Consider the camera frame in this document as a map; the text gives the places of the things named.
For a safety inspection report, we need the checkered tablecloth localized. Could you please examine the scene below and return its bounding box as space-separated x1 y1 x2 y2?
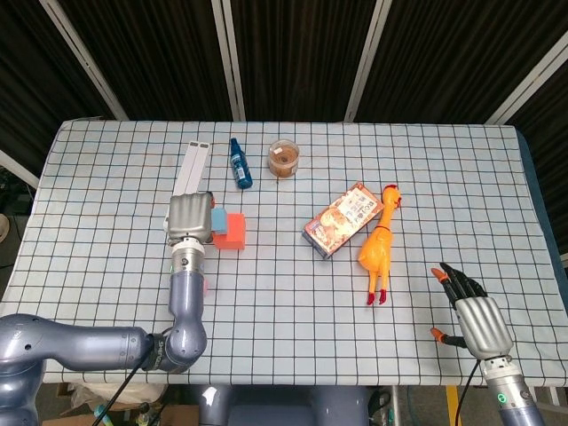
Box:
0 118 568 386

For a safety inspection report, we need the white partition post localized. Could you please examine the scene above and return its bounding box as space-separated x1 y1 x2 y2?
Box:
210 0 248 122
343 0 394 123
0 149 40 190
38 0 130 122
485 33 568 126

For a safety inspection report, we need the white folding stand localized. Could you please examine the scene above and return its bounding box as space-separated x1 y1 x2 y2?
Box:
162 140 210 233

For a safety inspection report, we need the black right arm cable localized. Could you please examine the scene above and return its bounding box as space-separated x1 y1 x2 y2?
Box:
454 359 483 426

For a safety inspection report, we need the clear jar of rubber bands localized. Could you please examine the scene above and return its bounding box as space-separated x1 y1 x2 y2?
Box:
267 138 300 181

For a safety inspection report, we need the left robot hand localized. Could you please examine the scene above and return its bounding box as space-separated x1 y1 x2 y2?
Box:
164 191 217 248

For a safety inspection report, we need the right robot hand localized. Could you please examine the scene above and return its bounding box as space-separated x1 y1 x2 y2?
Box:
429 261 516 359

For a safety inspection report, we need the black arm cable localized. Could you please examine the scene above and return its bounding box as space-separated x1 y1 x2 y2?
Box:
91 327 172 426
454 359 483 426

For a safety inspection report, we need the orange foam cube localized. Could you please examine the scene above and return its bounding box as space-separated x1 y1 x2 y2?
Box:
211 212 247 252

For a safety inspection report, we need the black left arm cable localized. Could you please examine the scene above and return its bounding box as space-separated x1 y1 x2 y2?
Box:
91 327 172 426

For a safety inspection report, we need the blue plastic bottle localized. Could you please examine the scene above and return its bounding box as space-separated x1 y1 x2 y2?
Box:
228 137 254 190

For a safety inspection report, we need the blue orange snack box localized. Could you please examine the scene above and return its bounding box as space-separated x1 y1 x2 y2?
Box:
302 181 385 261

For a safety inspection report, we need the yellow rubber chicken toy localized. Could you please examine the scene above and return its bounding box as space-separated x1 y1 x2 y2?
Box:
358 184 404 306

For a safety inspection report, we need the grey robot torso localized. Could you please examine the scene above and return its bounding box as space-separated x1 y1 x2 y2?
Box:
197 384 372 426

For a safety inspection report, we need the light blue foam cube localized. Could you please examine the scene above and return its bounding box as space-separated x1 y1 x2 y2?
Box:
210 208 229 235

